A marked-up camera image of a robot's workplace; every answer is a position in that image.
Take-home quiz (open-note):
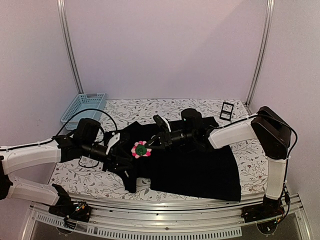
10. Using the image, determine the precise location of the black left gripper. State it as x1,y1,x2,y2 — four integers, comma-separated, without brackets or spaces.
81,140,134,173

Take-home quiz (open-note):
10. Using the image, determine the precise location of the floral patterned table mat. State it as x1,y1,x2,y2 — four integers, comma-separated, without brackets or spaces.
49,99,268,203

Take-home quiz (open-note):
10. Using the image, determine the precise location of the left aluminium frame post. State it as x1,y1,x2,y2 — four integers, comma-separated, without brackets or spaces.
56,0,84,94

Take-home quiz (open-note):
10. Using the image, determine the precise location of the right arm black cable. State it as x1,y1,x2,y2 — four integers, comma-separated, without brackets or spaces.
207,112,299,213

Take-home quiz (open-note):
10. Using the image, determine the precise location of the pink flower plush brooch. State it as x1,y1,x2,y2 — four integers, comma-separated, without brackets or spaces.
131,141,152,159

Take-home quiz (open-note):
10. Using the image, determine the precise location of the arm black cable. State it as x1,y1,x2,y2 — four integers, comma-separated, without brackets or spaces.
207,112,299,213
0,108,119,171

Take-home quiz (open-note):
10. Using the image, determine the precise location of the black t-shirt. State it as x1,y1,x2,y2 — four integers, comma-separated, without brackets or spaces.
104,115,242,203

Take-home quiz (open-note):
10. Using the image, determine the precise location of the light blue plastic basket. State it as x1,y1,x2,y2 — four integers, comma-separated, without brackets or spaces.
59,92,107,132

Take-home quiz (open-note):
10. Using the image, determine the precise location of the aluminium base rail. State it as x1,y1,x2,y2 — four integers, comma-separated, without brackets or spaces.
21,193,312,240

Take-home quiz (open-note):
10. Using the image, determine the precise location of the aluminium frame post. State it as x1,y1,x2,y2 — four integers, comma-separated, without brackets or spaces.
245,0,275,109
56,0,84,94

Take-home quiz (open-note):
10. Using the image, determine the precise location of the right aluminium frame post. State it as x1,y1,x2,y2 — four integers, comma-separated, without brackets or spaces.
245,0,275,109

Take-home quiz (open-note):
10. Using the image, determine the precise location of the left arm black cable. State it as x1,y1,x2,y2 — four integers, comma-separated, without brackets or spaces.
0,108,119,171

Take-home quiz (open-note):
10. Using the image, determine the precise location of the small black brooch stand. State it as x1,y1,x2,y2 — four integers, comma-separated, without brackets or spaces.
219,101,235,121

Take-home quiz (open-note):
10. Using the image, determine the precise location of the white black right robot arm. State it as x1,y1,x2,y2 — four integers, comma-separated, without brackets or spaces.
145,106,295,226

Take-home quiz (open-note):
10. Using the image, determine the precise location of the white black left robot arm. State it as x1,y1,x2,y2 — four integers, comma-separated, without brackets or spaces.
0,118,133,223

